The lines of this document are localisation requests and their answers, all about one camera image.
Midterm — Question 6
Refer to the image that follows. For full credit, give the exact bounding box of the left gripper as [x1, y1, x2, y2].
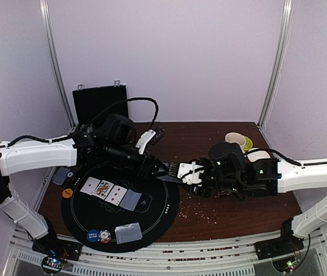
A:
[105, 141, 170, 179]

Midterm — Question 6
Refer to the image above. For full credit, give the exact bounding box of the grey ridged card holder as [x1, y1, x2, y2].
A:
[154, 175, 182, 183]

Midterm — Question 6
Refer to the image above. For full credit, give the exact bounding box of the red diamonds face-up card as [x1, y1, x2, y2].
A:
[105, 185, 127, 206]

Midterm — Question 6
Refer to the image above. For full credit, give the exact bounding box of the queen face-up playing card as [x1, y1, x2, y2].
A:
[92, 180, 114, 200]

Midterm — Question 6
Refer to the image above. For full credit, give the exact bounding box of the ace face-up playing card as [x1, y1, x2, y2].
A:
[80, 177, 100, 195]

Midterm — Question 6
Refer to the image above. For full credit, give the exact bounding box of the red poker chip stack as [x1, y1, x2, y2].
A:
[99, 229, 111, 244]

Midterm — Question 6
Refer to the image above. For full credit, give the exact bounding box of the black white poker chip stack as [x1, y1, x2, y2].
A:
[67, 171, 74, 178]

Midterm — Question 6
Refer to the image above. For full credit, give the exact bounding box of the orange big blind button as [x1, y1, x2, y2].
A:
[62, 188, 73, 198]

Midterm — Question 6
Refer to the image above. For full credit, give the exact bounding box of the blue small blind button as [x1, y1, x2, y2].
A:
[86, 229, 100, 243]

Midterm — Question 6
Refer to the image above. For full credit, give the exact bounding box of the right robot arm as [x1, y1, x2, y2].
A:
[167, 142, 327, 254]

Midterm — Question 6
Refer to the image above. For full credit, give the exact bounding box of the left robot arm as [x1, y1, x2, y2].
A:
[0, 106, 168, 255]

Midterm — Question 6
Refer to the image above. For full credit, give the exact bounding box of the red triangle all-in marker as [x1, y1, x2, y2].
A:
[216, 192, 233, 198]

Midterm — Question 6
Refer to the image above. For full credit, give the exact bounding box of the black round poker mat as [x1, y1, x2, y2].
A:
[61, 164, 180, 253]

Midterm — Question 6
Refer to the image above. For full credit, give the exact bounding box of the white floral ceramic mug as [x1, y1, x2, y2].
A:
[225, 132, 246, 149]

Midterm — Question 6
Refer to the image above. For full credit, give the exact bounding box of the orange white small bowl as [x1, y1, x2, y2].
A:
[247, 148, 271, 162]

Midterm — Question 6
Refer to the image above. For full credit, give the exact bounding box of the lime green small bowl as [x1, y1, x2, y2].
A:
[244, 136, 253, 152]

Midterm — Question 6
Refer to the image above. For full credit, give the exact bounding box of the black poker chip case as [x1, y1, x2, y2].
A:
[72, 84, 127, 125]

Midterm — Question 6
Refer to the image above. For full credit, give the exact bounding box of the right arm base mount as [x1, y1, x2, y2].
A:
[254, 237, 304, 260]

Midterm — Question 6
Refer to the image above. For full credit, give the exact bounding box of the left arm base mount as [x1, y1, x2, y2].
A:
[32, 239, 82, 261]

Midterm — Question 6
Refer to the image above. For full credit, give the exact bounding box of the right aluminium frame post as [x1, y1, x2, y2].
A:
[257, 0, 295, 132]

